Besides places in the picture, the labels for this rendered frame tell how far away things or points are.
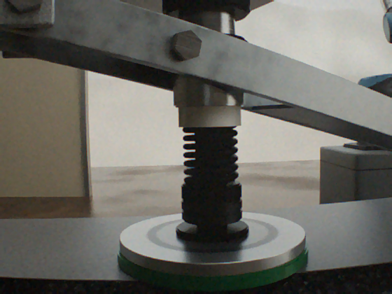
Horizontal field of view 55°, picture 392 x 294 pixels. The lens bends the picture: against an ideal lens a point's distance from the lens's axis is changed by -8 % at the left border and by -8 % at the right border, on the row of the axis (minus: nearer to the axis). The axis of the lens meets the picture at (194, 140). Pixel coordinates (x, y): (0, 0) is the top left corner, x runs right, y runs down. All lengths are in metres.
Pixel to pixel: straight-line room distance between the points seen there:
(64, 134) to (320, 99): 5.16
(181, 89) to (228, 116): 0.06
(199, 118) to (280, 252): 0.16
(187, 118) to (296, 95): 0.12
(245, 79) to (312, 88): 0.09
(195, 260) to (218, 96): 0.16
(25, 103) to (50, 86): 0.42
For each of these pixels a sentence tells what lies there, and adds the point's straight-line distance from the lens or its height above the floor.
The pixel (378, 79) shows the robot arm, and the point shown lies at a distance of 1.66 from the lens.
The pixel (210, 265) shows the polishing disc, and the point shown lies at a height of 0.85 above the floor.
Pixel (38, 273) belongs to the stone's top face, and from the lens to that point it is 0.45.
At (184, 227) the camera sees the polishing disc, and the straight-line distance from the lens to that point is 0.47.
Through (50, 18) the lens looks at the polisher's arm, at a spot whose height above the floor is 1.06.
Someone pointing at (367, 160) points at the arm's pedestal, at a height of 0.82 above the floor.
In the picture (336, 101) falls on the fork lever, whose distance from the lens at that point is 0.49.
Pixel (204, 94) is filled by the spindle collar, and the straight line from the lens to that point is 0.42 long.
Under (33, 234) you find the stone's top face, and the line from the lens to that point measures 0.61.
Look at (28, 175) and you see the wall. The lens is 5.75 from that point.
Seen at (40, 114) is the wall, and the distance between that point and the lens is 5.63.
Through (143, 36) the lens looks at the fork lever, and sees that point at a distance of 0.37.
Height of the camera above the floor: 0.98
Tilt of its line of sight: 3 degrees down
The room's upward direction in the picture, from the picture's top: 2 degrees counter-clockwise
